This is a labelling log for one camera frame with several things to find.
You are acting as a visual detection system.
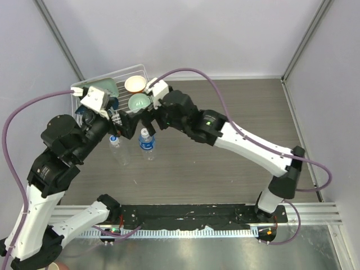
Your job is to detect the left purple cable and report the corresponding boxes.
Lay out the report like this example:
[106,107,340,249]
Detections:
[2,89,141,270]

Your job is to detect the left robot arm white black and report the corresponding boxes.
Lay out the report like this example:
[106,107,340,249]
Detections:
[1,112,121,269]

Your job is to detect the purple cable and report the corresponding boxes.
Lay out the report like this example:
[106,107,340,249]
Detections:
[2,89,141,270]
[153,67,333,246]

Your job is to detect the clear unlabelled plastic bottle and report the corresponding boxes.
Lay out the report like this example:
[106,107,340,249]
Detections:
[109,137,130,166]

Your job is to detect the white wire dish rack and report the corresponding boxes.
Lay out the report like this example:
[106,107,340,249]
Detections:
[71,64,149,116]

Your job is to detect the mint green plate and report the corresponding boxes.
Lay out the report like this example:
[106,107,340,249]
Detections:
[73,78,119,98]

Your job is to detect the slotted cable duct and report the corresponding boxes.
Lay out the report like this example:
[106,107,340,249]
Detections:
[78,227,258,239]

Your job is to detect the orange white bowl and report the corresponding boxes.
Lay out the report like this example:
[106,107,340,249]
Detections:
[124,75,147,93]

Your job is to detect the dark blue plate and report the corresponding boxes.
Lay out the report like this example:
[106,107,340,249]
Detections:
[75,97,119,118]

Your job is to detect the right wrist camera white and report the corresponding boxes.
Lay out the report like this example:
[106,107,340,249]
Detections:
[143,78,169,110]

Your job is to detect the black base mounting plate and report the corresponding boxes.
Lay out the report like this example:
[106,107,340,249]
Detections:
[86,203,289,230]

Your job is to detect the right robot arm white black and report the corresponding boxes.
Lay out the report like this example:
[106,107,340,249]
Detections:
[144,90,305,222]

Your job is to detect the plain white bottle cap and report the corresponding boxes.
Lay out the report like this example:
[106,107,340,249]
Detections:
[141,128,150,138]

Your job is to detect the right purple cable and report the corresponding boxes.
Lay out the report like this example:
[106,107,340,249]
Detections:
[153,67,333,246]

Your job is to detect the pink cup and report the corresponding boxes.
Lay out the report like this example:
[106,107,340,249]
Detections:
[55,262,69,270]

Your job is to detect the blue labelled plastic bottle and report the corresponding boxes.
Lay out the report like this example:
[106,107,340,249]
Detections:
[138,132,156,160]

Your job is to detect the mint green bowl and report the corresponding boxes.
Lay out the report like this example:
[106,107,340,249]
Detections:
[128,93,151,112]

